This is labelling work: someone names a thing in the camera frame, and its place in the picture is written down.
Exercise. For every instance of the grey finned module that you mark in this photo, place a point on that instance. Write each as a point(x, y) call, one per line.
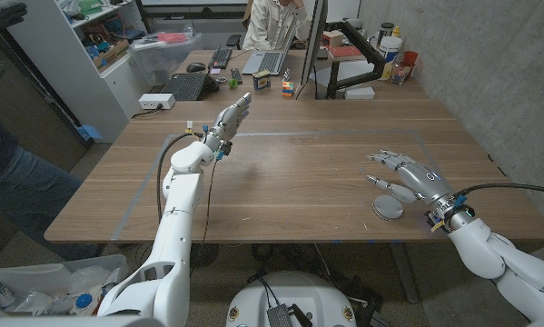
point(279, 317)

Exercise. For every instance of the white plastic bin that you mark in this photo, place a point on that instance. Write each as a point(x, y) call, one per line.
point(35, 274)

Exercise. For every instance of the white power socket box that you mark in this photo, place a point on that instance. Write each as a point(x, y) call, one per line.
point(156, 101)

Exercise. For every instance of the red book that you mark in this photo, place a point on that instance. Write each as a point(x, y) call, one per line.
point(346, 51)

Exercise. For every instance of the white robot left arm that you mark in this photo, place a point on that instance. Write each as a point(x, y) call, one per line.
point(176, 218)

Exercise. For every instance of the small printed card box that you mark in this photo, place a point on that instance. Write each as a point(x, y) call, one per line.
point(261, 80)

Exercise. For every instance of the dark lidded jar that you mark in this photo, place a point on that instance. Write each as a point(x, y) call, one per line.
point(385, 29)

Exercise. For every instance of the colourful puzzle cube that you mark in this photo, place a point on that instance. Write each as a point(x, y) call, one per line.
point(287, 89)

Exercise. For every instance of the green box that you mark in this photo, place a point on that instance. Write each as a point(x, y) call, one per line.
point(90, 6)

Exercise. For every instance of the small desk figure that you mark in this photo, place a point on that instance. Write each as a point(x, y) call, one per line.
point(286, 75)

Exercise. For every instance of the white shelf cabinet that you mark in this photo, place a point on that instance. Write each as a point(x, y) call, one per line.
point(85, 91)

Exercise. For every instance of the clear plastic bottle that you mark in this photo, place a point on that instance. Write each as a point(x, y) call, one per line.
point(189, 31)

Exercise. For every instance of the black open laptop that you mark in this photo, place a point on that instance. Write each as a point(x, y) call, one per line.
point(187, 86)

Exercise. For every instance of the white plastic tub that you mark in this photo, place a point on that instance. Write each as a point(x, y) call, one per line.
point(390, 49)

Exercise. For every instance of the red cup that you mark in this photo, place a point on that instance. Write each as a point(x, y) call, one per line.
point(409, 59)

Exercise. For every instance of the pink flat packet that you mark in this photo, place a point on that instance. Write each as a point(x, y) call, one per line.
point(171, 37)

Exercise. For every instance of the flat white box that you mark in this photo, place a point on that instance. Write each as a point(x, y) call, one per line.
point(359, 93)

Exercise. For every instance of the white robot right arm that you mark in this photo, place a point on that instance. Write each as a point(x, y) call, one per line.
point(480, 250)

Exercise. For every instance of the black remote control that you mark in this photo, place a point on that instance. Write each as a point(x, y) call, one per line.
point(236, 76)

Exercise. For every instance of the white robot torso base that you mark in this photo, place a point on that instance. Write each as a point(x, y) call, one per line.
point(299, 290)

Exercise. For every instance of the open brown cardboard box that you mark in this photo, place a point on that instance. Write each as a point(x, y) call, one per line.
point(112, 54)

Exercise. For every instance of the small green object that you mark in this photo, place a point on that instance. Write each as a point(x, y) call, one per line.
point(232, 83)

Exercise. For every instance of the yellow bottle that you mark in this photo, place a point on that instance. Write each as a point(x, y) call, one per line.
point(396, 32)

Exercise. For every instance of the silver open laptop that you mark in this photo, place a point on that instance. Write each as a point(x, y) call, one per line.
point(269, 61)

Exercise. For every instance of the blue round cap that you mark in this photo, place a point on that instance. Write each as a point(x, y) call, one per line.
point(83, 300)

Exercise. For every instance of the black round fan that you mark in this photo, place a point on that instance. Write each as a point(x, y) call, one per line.
point(203, 256)

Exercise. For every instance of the standing person's gloved left hand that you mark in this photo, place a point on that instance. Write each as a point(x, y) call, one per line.
point(1, 17)

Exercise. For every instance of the black computer mouse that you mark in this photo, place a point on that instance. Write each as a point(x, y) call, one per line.
point(195, 67)

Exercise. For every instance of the white printed can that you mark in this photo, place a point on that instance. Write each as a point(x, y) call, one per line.
point(0, 295)

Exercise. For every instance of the purple sticky note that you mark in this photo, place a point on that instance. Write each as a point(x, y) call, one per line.
point(214, 71)

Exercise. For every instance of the clear plastic storage bin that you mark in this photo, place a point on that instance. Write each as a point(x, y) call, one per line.
point(162, 59)

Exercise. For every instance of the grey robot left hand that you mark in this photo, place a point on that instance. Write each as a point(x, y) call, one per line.
point(228, 125)

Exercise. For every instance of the silver round jar lid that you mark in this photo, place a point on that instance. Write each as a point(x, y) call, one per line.
point(387, 209)

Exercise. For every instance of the small cardboard box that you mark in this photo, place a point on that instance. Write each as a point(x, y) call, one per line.
point(332, 39)

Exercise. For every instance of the grey flat computer monitor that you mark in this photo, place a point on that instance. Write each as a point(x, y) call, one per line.
point(314, 41)

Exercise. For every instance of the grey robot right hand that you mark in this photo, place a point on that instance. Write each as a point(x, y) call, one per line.
point(423, 181)

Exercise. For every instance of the clear glass with items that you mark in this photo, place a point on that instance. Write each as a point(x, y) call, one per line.
point(399, 74)

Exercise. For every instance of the black chair armrest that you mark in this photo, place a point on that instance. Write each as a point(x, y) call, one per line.
point(233, 41)

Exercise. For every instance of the black keyboard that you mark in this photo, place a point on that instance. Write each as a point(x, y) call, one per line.
point(220, 57)

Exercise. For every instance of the standing person in blue jeans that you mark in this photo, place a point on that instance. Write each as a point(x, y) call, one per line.
point(26, 191)

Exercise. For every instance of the seated person in beige jacket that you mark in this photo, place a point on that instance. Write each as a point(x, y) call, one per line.
point(267, 25)

